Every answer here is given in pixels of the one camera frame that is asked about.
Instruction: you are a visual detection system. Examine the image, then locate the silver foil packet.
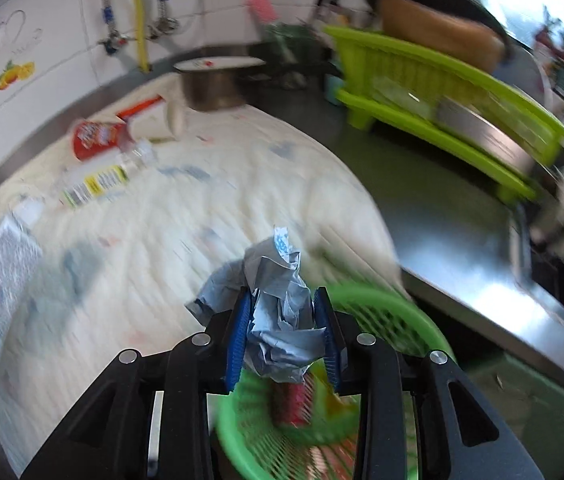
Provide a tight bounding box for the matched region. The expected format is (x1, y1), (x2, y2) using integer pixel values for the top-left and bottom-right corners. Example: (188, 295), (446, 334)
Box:
(0, 212), (45, 358)

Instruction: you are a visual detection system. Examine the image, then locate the clear plastic bottle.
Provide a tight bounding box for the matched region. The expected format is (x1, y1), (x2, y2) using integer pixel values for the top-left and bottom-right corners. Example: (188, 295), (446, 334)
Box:
(58, 141), (158, 209)

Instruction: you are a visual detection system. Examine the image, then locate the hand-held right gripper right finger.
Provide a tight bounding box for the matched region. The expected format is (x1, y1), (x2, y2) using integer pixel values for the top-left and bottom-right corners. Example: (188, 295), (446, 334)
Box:
(312, 286), (545, 480)

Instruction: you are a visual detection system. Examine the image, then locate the white enamel lid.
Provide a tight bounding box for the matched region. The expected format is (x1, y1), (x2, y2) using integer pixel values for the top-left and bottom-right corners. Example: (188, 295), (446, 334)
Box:
(173, 56), (268, 74)

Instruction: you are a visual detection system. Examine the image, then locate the blue paper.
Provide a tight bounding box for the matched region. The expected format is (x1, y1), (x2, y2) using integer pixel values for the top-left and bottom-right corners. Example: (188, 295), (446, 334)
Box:
(185, 225), (328, 383)

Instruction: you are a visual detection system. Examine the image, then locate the green glass jar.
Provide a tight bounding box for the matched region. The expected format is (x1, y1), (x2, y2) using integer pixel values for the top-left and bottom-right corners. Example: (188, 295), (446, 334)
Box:
(262, 22), (333, 86)

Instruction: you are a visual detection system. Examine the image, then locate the green plastic basket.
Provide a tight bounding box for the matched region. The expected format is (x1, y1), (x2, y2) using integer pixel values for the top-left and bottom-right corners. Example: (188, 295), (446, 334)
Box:
(214, 282), (458, 480)

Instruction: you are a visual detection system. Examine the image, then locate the green dish rack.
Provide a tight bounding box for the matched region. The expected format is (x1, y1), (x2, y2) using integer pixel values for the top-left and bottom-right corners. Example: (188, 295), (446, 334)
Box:
(323, 25), (564, 206)

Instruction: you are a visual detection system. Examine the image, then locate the green cabinet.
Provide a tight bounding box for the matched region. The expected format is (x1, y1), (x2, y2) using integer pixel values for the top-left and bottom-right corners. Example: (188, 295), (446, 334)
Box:
(462, 350), (564, 480)

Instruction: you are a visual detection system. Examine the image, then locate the yellow gas pipe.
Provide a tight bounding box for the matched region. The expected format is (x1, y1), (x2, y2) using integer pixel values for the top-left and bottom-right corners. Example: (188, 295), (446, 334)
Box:
(131, 0), (152, 73)

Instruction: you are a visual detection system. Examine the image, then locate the brown ceramic crock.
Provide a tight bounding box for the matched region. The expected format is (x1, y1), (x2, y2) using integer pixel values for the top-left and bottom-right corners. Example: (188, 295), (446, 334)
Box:
(377, 0), (508, 73)

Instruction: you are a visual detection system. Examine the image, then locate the steel pot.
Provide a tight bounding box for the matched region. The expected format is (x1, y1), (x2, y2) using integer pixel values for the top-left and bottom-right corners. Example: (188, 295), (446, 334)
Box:
(177, 67), (263, 111)

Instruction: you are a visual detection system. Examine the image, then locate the white quilted blanket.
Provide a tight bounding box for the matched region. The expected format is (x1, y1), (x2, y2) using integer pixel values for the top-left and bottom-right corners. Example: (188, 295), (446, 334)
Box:
(0, 72), (403, 480)

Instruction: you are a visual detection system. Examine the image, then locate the radish window sticker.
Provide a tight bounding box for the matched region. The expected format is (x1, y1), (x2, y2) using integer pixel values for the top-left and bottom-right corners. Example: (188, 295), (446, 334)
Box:
(537, 5), (564, 67)

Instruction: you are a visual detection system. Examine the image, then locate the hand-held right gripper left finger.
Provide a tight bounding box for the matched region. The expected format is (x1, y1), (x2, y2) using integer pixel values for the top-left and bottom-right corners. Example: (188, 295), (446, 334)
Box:
(21, 287), (255, 480)

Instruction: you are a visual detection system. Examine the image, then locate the red printed cup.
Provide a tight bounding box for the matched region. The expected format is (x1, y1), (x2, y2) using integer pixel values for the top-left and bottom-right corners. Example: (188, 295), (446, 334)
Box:
(71, 119), (130, 162)

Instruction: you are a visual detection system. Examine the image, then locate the steel cleaver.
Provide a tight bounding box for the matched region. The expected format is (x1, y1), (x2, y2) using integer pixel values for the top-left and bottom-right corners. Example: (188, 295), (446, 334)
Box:
(437, 100), (538, 177)

